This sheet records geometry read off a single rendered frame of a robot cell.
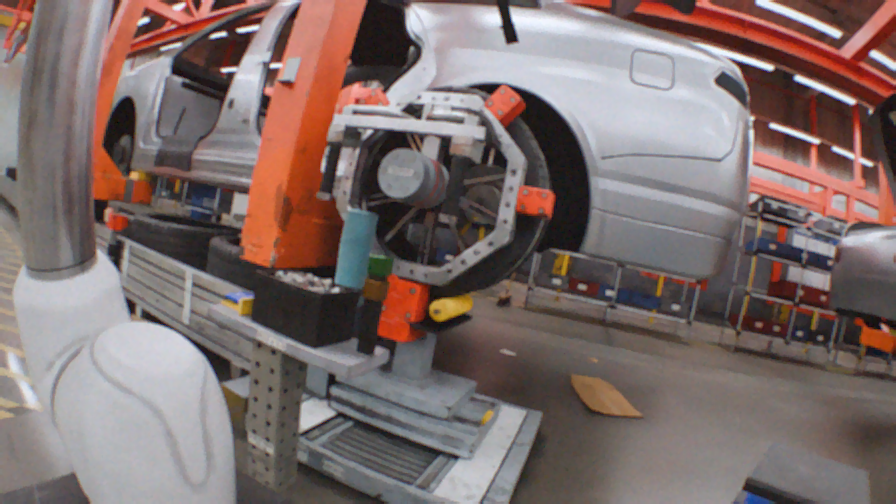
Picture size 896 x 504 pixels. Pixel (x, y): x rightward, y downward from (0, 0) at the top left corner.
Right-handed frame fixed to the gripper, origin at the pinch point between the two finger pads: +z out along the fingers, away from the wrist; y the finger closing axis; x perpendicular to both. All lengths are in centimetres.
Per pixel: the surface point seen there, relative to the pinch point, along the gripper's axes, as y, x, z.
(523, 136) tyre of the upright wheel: -12.7, 2.8, 36.4
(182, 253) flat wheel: -19, 170, 64
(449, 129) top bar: -20.7, 18.4, 11.4
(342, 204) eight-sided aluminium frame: -25, 59, 35
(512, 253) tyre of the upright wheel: -45, 11, 43
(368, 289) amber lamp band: -57, 35, 2
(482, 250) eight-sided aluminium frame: -44, 18, 35
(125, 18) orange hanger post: 132, 222, 9
